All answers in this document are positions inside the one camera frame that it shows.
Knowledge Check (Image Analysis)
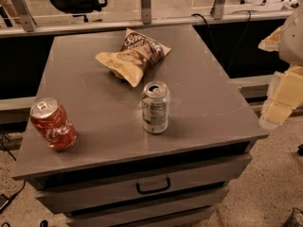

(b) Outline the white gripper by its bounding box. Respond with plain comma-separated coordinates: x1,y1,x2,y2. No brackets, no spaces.
258,4,303,130

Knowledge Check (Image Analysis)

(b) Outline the red coke can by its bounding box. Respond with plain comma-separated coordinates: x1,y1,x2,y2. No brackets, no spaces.
30,97,77,151

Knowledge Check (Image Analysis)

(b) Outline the silver green soda can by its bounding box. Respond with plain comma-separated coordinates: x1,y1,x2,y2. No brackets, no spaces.
141,81,170,133

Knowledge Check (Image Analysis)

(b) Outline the brown chip bag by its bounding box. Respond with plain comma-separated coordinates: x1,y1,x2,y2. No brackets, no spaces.
96,28,170,87

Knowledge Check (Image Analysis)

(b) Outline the grey drawer cabinet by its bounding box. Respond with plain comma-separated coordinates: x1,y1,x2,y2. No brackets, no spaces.
13,25,267,227

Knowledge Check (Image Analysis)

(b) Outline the black cable on wall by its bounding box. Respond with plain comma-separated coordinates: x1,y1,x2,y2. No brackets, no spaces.
190,10,253,68

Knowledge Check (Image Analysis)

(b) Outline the black drawer handle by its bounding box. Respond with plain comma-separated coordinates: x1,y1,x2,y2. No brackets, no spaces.
136,177,171,195

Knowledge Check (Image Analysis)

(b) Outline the black floor cable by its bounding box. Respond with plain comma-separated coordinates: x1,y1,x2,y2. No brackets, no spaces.
0,128,27,215

